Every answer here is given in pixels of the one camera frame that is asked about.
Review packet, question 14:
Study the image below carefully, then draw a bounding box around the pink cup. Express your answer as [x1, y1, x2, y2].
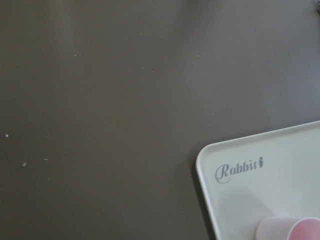
[255, 217, 320, 240]

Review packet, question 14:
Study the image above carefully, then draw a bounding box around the cream rabbit tray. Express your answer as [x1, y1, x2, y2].
[195, 121, 320, 240]

